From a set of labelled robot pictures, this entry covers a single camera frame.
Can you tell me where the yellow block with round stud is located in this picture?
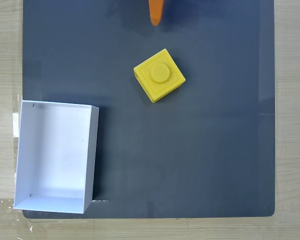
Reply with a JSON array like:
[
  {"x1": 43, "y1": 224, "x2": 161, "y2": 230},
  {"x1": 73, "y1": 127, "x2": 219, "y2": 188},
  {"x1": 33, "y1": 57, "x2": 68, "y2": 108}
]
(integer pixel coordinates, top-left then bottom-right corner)
[{"x1": 133, "y1": 48, "x2": 187, "y2": 104}]

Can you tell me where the white open cardboard box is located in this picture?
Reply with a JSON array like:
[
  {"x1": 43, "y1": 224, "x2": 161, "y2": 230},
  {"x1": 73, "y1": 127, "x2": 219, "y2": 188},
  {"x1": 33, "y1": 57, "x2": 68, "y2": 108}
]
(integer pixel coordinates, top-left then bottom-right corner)
[{"x1": 13, "y1": 99, "x2": 100, "y2": 215}]

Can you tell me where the dark grey table mat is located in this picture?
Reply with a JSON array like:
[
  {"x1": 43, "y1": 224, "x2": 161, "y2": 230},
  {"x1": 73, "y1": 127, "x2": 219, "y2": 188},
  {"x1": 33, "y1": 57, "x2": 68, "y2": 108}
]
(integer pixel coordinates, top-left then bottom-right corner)
[{"x1": 22, "y1": 0, "x2": 276, "y2": 220}]

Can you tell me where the white tape piece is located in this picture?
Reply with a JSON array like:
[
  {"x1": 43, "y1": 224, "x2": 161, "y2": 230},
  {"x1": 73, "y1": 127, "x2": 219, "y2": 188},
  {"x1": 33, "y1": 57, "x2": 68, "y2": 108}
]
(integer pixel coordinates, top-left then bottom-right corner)
[{"x1": 12, "y1": 112, "x2": 21, "y2": 138}]

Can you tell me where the clear tape sheet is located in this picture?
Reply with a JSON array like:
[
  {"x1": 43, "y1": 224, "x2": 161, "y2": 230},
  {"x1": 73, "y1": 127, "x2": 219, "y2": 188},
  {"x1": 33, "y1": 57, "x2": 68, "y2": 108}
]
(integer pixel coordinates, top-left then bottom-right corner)
[{"x1": 0, "y1": 196, "x2": 25, "y2": 232}]

